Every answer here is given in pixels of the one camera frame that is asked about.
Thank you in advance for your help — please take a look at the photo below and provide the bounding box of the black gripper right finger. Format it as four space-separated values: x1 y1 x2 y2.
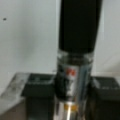
87 77 120 120

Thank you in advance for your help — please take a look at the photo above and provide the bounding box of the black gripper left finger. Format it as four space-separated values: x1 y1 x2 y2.
22 74 55 120

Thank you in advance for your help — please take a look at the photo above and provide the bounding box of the black pen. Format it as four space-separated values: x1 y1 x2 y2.
55 0 103 120

